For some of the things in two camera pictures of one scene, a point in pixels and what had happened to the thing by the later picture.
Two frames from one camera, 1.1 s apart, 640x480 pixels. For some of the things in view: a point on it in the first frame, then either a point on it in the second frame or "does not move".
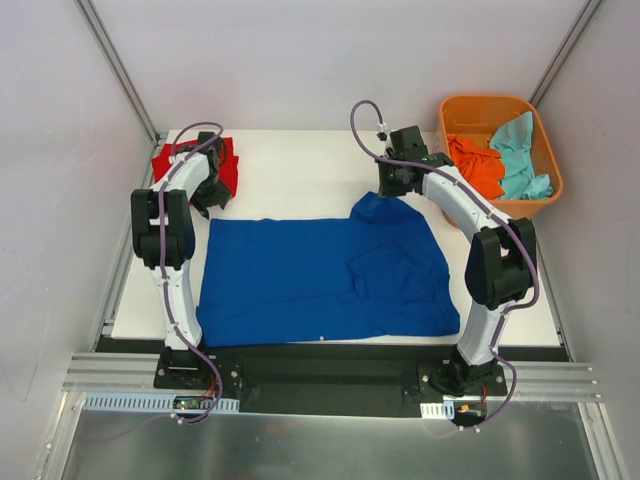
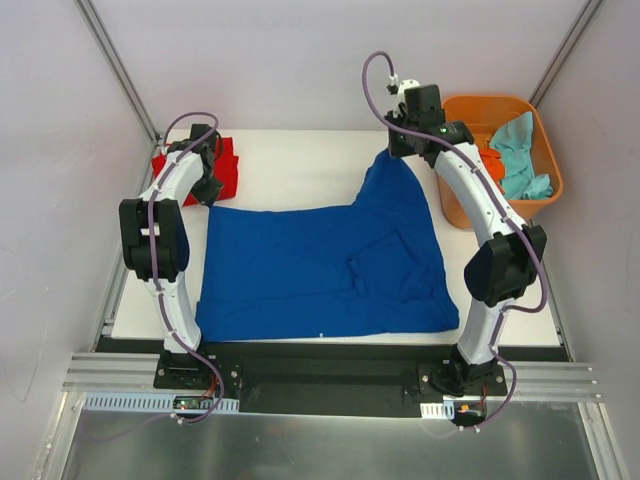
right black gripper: (391, 181) to (400, 145)
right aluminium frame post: (571, 42) does not move
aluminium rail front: (99, 373) does not move
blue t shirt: (280, 280) does not move
